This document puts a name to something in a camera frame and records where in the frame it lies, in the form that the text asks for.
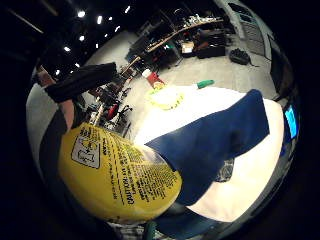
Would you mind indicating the white marker with green cap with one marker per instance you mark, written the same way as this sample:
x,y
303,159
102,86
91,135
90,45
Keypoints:
x,y
204,83

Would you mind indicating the white box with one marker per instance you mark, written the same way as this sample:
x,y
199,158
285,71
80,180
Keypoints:
x,y
187,47

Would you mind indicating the clear crumpled plastic wrapper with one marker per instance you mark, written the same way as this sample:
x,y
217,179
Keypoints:
x,y
226,170

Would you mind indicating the teal green object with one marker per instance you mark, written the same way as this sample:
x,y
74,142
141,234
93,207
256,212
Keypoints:
x,y
149,230

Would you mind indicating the yellow bottle with black print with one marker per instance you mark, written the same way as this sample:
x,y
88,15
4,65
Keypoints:
x,y
116,173

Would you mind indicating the the person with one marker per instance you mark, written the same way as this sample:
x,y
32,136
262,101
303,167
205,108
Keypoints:
x,y
40,116

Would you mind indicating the red and black equipment stand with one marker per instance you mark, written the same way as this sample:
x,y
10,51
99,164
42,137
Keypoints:
x,y
111,108

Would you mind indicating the black storage case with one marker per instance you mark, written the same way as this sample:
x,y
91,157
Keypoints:
x,y
210,50

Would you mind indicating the red bottle with white cap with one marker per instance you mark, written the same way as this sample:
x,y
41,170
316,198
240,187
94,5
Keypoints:
x,y
154,78

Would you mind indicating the white panelled door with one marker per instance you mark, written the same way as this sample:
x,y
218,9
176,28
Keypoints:
x,y
252,30

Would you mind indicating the group of ceiling lights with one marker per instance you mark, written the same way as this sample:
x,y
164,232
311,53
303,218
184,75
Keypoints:
x,y
81,14

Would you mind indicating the blue lit screen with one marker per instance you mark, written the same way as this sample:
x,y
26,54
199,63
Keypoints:
x,y
291,121

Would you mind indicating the black bag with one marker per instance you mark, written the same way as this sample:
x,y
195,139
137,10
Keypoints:
x,y
239,56

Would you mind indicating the dark blue cloth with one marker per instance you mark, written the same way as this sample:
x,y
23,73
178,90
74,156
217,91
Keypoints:
x,y
213,140

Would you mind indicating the yellow bowl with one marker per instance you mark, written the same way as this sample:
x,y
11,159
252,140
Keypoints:
x,y
165,97

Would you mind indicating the long wooden workbench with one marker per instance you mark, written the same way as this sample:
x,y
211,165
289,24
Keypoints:
x,y
181,30

